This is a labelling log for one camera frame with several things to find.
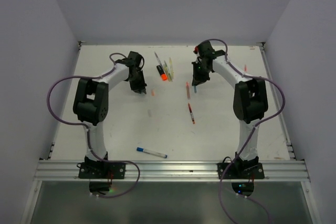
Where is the orange ink pen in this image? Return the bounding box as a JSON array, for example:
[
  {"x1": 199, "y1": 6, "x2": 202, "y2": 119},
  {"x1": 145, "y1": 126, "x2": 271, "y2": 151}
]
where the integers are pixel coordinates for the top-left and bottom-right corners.
[{"x1": 186, "y1": 82, "x2": 191, "y2": 100}]

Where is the black orange highlighter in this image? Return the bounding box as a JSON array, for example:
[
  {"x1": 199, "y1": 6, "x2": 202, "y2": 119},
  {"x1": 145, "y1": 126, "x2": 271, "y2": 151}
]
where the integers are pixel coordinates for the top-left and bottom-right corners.
[{"x1": 156, "y1": 65, "x2": 168, "y2": 81}]

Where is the red ink pen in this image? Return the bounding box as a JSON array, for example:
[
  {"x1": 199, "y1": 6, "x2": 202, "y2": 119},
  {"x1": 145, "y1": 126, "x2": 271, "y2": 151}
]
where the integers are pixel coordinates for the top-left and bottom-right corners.
[{"x1": 187, "y1": 103, "x2": 195, "y2": 124}]

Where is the blue cap white marker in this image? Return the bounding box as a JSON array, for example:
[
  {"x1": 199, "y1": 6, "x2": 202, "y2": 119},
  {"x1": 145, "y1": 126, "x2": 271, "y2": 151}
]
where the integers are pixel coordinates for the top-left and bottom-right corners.
[{"x1": 136, "y1": 147, "x2": 167, "y2": 158}]

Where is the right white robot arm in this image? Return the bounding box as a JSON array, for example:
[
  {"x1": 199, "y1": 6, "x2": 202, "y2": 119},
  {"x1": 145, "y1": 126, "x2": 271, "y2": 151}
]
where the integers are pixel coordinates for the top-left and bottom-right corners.
[{"x1": 192, "y1": 40, "x2": 268, "y2": 178}]

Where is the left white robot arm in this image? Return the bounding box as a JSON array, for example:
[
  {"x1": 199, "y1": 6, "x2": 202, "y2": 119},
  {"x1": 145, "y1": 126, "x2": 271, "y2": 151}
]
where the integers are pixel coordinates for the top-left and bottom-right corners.
[{"x1": 73, "y1": 51, "x2": 147, "y2": 178}]

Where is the grey thin pen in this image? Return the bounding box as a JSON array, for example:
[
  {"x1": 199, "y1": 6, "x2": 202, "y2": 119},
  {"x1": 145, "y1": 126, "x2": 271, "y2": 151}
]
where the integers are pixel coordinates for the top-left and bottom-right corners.
[{"x1": 154, "y1": 52, "x2": 163, "y2": 68}]

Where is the yellow pen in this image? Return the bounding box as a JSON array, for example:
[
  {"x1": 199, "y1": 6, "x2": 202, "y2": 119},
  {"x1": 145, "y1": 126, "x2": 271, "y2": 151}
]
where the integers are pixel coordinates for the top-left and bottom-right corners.
[
  {"x1": 163, "y1": 61, "x2": 172, "y2": 82},
  {"x1": 169, "y1": 57, "x2": 174, "y2": 81}
]

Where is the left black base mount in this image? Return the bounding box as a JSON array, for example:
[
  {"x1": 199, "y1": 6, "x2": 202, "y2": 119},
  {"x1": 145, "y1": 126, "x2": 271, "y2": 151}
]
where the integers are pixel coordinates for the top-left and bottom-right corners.
[{"x1": 77, "y1": 157, "x2": 126, "y2": 179}]

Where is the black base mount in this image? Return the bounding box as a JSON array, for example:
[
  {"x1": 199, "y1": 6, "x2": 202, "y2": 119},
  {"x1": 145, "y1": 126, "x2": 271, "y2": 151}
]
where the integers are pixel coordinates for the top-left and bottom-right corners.
[
  {"x1": 216, "y1": 156, "x2": 265, "y2": 179},
  {"x1": 77, "y1": 157, "x2": 126, "y2": 179}
]

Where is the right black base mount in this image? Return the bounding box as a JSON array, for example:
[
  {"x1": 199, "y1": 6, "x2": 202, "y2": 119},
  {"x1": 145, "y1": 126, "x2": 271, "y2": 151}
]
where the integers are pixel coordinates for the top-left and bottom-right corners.
[{"x1": 216, "y1": 156, "x2": 265, "y2": 179}]

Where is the aluminium front rail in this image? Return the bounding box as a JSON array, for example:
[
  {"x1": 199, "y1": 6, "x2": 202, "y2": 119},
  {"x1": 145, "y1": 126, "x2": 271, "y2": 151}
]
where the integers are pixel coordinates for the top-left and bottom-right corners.
[{"x1": 34, "y1": 160, "x2": 310, "y2": 182}]

